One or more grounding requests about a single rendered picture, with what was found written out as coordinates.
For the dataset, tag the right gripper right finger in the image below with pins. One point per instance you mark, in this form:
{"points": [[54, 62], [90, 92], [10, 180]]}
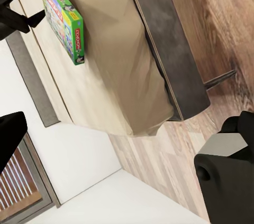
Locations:
{"points": [[246, 127]]}

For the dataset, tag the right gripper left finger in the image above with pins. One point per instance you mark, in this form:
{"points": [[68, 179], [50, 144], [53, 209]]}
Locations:
{"points": [[12, 129]]}

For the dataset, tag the fixed window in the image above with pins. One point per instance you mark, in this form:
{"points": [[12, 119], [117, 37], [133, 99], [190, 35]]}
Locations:
{"points": [[25, 189]]}

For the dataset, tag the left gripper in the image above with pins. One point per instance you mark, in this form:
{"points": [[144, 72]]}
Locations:
{"points": [[10, 22]]}

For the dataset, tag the bed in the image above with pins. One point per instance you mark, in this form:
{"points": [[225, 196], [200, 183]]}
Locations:
{"points": [[139, 70]]}

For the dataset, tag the board game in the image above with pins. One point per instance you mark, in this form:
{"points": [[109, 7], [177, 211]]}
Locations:
{"points": [[68, 25]]}

